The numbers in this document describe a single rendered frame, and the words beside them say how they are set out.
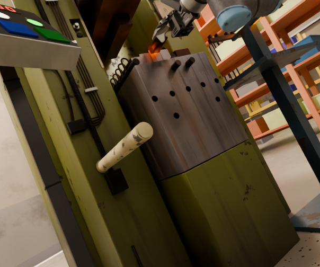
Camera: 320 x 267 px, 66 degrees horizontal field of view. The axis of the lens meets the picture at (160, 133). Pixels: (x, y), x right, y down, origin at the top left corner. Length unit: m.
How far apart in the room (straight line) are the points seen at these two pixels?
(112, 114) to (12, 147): 3.48
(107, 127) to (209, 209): 0.52
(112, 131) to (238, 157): 0.54
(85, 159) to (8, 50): 0.47
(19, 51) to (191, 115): 0.62
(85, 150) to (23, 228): 3.30
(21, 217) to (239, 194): 3.59
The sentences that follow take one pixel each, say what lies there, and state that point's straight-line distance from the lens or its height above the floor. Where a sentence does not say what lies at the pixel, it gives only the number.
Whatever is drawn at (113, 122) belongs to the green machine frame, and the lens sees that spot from 1.08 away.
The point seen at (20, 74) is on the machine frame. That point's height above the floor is 1.31.
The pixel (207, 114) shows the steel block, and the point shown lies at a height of 0.64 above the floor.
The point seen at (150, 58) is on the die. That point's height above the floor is 0.96.
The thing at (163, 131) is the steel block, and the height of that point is 0.64.
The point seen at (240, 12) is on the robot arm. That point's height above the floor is 0.82.
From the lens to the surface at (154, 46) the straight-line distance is 1.13.
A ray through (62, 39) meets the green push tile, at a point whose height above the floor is 0.98.
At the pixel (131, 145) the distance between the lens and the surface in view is 0.65.
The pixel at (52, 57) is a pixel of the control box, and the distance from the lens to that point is 0.81.
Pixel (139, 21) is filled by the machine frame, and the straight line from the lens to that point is 1.64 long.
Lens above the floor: 0.53
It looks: 7 degrees up
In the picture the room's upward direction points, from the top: 25 degrees counter-clockwise
